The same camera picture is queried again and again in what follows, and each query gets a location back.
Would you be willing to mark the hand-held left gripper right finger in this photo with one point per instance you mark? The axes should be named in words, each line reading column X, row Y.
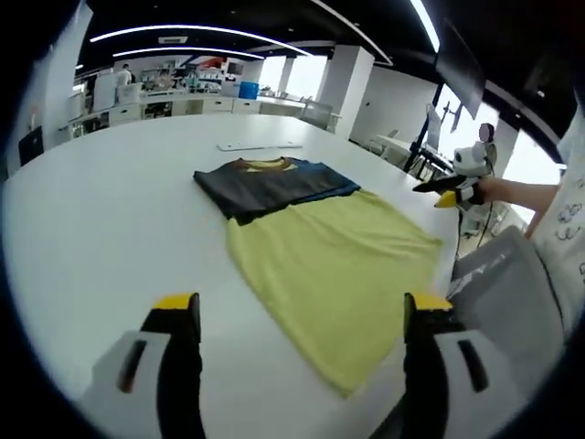
column 425, row 375

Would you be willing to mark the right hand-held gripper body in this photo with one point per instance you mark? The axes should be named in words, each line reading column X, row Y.
column 473, row 160

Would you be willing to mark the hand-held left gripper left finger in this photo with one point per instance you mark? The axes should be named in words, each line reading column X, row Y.
column 183, row 366

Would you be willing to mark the yellow and blue garment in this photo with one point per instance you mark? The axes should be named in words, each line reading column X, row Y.
column 329, row 274

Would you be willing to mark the dark grey garment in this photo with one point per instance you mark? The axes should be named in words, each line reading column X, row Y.
column 256, row 192

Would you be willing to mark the grey chair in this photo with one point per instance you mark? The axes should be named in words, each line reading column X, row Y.
column 503, row 274

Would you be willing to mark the black hanging screen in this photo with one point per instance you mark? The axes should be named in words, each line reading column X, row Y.
column 459, row 68

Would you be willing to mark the person's white printed shirt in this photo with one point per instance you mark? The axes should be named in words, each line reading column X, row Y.
column 566, row 219

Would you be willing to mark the white square pillar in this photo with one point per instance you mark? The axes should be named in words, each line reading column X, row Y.
column 59, row 91
column 361, row 91

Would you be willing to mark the white flat strip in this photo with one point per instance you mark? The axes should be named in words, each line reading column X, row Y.
column 260, row 146

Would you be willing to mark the blue crate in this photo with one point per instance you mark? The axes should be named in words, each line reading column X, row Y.
column 249, row 89

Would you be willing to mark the white shelf counter row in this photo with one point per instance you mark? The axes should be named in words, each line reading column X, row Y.
column 183, row 103

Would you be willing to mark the black box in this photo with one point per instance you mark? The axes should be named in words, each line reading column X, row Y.
column 31, row 146

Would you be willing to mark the long curved ceiling light strip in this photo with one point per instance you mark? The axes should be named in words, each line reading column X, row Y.
column 196, row 28
column 192, row 49

